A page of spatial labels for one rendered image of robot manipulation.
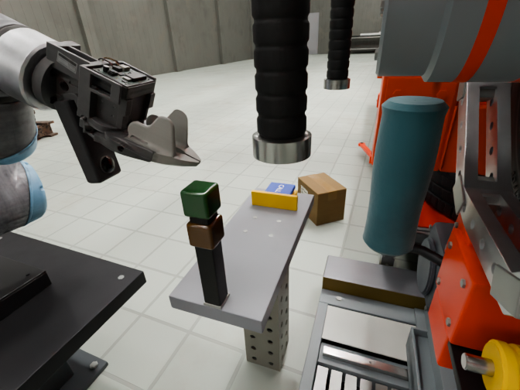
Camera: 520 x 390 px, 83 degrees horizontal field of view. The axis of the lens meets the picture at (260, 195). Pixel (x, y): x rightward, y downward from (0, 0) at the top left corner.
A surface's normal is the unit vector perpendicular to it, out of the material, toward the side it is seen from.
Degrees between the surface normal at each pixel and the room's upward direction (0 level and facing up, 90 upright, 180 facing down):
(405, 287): 0
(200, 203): 90
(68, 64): 90
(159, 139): 91
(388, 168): 90
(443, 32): 100
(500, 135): 45
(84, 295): 0
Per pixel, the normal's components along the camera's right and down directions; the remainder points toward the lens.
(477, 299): -0.34, 0.45
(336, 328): -0.04, -0.88
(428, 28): -0.31, 0.71
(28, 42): 0.19, -0.43
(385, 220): -0.63, 0.37
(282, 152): -0.05, 0.47
